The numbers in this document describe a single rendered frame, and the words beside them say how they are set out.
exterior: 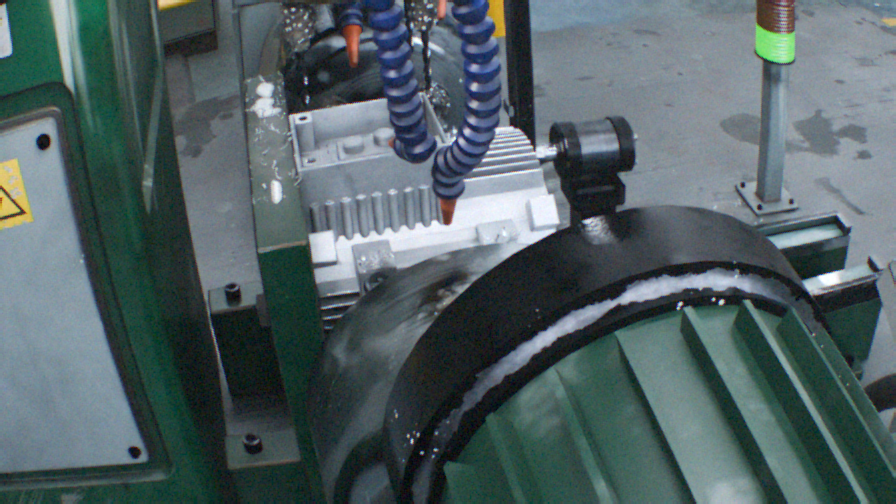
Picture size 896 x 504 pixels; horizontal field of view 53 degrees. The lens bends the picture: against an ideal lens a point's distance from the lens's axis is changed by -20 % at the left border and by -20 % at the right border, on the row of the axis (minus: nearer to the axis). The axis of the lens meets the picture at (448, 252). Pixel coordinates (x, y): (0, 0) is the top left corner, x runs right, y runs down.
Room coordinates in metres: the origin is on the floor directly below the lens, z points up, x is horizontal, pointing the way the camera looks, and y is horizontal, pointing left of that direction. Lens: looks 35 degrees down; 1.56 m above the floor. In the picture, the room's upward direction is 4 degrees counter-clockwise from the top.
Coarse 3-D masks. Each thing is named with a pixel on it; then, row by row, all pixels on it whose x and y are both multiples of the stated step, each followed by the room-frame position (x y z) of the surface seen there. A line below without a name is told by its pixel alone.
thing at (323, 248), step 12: (528, 204) 0.74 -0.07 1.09; (540, 204) 0.74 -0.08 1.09; (552, 204) 0.74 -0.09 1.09; (528, 216) 0.74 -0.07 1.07; (540, 216) 0.73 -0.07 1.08; (552, 216) 0.73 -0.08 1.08; (540, 228) 0.73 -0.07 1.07; (552, 228) 0.74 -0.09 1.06; (312, 240) 0.71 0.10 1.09; (324, 240) 0.71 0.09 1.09; (312, 252) 0.70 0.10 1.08; (324, 252) 0.70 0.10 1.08; (336, 252) 0.70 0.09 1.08; (324, 264) 0.70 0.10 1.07; (336, 264) 0.71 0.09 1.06
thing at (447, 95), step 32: (320, 32) 0.99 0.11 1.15; (416, 32) 1.00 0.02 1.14; (448, 32) 1.01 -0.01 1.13; (288, 64) 0.98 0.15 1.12; (320, 64) 0.98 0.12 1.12; (416, 64) 1.00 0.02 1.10; (448, 64) 1.00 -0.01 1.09; (288, 96) 0.98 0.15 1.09; (320, 96) 0.98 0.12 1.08; (352, 96) 0.99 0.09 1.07; (384, 96) 0.99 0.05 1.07; (448, 96) 0.99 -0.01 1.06; (448, 128) 1.00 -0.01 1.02
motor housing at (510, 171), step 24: (504, 144) 0.80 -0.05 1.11; (528, 144) 0.80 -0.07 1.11; (480, 168) 0.77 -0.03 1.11; (504, 168) 0.77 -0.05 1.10; (528, 168) 0.78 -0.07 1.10; (480, 192) 0.76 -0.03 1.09; (504, 192) 0.76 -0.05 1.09; (528, 192) 0.76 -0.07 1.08; (456, 216) 0.74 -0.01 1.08; (480, 216) 0.74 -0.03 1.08; (504, 216) 0.74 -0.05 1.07; (360, 240) 0.72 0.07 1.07; (408, 240) 0.73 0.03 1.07; (432, 240) 0.73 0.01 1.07; (456, 240) 0.73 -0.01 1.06; (528, 240) 0.73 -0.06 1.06; (408, 264) 0.70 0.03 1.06; (336, 288) 0.69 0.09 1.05; (336, 312) 0.69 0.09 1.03
